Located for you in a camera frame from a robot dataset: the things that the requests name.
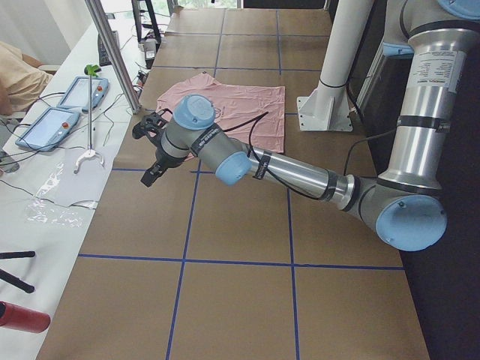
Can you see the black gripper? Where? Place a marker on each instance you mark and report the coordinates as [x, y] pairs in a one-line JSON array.
[[162, 157]]

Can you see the pink Snoopy t-shirt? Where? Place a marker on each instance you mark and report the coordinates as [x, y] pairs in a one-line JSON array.
[[255, 110]]

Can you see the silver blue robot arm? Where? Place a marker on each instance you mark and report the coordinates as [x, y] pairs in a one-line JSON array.
[[400, 205]]

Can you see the seated person beige clothes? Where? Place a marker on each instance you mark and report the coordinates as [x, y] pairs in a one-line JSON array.
[[22, 80]]

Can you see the far blue teach pendant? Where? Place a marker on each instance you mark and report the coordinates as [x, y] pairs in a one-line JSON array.
[[77, 95]]

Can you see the blue teach pendant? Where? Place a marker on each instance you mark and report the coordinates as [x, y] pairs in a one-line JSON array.
[[49, 130], [77, 95]]

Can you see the near blue teach pendant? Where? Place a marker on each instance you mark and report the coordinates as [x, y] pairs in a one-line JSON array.
[[49, 130]]

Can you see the clear plastic bag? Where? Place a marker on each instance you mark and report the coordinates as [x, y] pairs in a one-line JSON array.
[[43, 208]]

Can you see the metal reacher grabber tool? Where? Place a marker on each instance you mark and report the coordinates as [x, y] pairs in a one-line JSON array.
[[91, 70]]

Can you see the black keyboard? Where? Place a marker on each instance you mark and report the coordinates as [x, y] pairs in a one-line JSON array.
[[103, 57]]

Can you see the small power adapter box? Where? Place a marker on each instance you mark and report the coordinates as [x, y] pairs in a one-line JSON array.
[[149, 48]]

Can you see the black tripod leg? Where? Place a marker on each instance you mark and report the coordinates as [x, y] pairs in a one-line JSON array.
[[16, 282], [17, 255]]

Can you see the red cylinder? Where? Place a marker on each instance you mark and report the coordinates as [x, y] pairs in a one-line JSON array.
[[23, 319]]

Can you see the aluminium frame post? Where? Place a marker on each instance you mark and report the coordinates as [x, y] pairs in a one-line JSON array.
[[102, 25]]

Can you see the white camera post with base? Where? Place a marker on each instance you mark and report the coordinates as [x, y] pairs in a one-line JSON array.
[[326, 108]]

